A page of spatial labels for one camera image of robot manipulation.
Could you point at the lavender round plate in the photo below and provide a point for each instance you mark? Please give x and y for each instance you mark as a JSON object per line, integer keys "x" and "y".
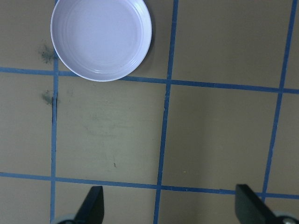
{"x": 101, "y": 39}

